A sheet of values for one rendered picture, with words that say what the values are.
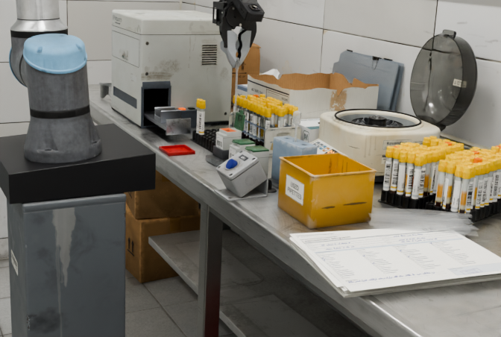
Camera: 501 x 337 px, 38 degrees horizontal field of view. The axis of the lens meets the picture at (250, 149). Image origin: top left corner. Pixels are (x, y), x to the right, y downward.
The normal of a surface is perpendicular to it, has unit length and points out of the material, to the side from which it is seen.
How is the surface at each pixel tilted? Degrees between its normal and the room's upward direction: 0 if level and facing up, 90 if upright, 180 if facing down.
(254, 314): 0
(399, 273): 0
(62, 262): 90
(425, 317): 0
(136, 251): 90
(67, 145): 73
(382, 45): 90
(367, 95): 91
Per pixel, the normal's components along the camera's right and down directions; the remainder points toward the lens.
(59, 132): 0.17, -0.04
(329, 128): -0.95, 0.04
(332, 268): 0.04, -0.97
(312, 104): 0.50, 0.26
